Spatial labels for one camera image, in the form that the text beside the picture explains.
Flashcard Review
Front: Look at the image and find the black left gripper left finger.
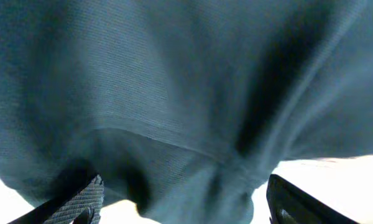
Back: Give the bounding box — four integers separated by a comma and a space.
9, 175, 104, 224

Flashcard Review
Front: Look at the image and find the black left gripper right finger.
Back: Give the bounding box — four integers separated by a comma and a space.
266, 174, 358, 224

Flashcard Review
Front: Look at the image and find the black polo shirt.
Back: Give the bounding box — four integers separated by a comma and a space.
0, 0, 373, 223

